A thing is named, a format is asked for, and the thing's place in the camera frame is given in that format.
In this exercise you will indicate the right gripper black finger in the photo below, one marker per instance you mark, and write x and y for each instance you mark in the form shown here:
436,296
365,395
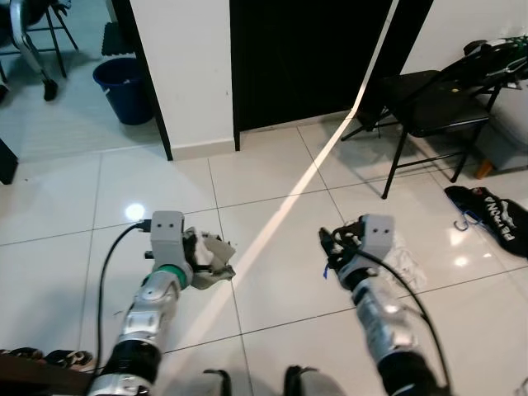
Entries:
331,247
349,228

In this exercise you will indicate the grey green lettered garment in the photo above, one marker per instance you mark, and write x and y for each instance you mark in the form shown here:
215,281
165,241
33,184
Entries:
210,260

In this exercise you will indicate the black and green equipment pile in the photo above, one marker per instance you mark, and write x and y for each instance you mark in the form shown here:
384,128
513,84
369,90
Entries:
487,62

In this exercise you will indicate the black garment white Petronas print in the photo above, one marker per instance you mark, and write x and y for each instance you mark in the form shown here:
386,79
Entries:
495,223

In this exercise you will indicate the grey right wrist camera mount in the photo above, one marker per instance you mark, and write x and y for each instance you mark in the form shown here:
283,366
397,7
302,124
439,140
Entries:
381,235

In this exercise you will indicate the black folding chair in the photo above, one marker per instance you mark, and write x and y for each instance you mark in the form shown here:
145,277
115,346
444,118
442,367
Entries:
437,107

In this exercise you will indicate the blue tape piece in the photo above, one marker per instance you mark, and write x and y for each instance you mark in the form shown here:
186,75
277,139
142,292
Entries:
327,269

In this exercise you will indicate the silver tube chair frame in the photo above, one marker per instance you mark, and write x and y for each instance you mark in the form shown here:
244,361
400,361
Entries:
51,87

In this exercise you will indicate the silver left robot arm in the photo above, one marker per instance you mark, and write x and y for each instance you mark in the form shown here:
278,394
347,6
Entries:
148,313

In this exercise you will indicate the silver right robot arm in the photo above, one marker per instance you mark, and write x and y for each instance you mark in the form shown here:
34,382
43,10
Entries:
388,322

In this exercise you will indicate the dark blue bin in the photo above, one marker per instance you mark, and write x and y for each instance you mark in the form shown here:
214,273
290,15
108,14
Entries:
124,91

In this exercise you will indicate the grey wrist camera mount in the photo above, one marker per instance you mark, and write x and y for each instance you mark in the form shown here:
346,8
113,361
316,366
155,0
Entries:
381,235
169,239

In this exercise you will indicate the black door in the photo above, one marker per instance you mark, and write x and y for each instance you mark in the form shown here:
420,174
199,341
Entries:
313,58

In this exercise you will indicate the blue plastic hanger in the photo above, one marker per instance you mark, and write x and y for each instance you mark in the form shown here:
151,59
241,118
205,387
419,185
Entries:
466,224

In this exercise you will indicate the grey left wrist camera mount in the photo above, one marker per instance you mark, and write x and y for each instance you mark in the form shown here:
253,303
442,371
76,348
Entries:
169,239

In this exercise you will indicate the white crumpled cloth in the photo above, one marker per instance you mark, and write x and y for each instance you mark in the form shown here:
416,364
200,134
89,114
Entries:
408,260

